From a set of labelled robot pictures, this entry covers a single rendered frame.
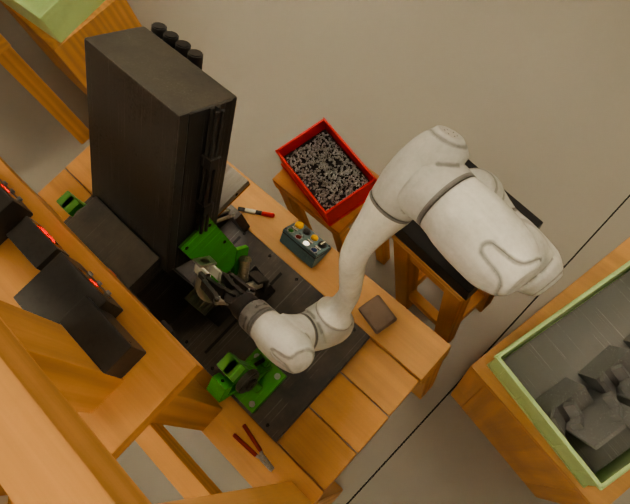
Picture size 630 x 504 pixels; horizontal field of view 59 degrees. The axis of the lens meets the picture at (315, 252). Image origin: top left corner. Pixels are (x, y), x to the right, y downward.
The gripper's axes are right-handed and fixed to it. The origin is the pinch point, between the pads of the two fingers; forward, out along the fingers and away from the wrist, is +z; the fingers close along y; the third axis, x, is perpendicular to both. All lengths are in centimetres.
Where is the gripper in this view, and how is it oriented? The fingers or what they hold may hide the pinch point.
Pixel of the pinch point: (207, 271)
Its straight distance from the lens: 157.2
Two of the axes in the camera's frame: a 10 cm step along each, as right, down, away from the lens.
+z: -6.5, -5.0, 5.7
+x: -2.5, 8.5, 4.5
